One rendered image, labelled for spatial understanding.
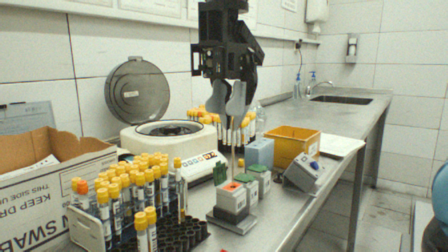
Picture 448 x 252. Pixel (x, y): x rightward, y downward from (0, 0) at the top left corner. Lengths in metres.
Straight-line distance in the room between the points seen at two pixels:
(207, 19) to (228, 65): 0.08
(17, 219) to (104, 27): 0.64
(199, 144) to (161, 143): 0.12
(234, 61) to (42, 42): 0.60
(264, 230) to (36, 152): 0.59
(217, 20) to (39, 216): 0.43
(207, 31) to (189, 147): 0.38
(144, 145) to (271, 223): 0.37
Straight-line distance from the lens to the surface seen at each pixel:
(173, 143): 0.73
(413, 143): 2.92
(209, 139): 0.80
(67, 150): 0.80
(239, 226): 0.56
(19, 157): 0.84
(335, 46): 2.91
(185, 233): 0.53
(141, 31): 1.10
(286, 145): 0.83
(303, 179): 0.71
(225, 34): 0.45
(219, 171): 0.57
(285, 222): 0.61
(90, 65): 0.98
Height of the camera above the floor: 1.20
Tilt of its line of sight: 14 degrees down
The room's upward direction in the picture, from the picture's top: straight up
